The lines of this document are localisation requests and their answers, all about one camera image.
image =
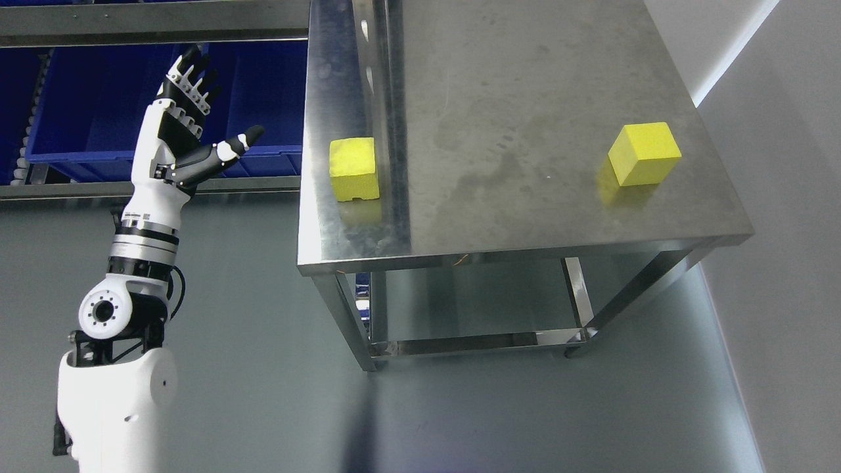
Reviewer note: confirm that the stainless steel table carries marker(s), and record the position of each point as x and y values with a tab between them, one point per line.
492	123

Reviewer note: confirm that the metal shelf rack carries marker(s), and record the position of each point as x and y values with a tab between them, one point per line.
152	23

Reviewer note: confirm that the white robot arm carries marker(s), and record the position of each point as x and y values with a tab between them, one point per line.
117	383

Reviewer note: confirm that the dark blue bin left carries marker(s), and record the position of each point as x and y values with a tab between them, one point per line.
20	68

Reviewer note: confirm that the blue plastic bin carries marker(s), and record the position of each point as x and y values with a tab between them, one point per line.
94	99

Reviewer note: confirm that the yellow foam block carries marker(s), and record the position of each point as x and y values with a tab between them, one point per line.
644	154
352	169

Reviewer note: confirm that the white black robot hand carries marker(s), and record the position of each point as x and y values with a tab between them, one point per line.
170	162

